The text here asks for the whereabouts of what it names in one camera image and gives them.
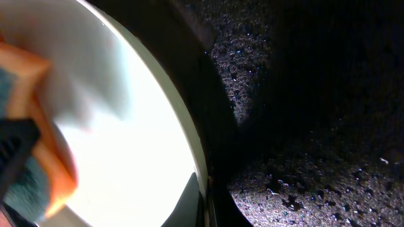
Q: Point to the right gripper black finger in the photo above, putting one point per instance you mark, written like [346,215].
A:
[189,210]

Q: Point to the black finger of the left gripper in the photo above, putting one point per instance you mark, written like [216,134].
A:
[17,140]

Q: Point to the green yellow sponge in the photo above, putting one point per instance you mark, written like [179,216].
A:
[47,180]

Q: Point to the mint plate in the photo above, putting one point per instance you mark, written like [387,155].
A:
[114,109]

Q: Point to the round black tray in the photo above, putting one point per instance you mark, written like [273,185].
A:
[299,104]

